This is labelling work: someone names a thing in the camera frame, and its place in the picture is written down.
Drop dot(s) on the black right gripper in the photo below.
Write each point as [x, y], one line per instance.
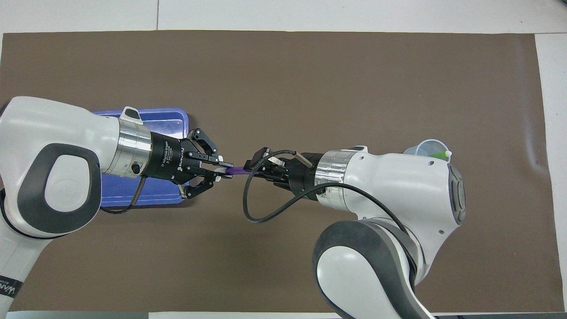
[305, 177]

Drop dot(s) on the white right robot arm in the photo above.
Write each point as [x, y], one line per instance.
[398, 190]

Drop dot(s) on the clear plastic cup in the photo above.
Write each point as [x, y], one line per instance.
[425, 148]

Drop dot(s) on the green marker pen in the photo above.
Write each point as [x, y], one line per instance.
[440, 155]

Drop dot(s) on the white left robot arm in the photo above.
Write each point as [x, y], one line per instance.
[66, 155]

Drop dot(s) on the brown table mat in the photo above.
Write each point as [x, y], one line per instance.
[283, 88]

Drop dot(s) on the blue plastic tray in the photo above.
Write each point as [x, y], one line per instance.
[168, 126]

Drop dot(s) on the purple marker pen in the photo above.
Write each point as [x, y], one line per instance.
[237, 170]

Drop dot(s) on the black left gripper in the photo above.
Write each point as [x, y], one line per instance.
[170, 159]

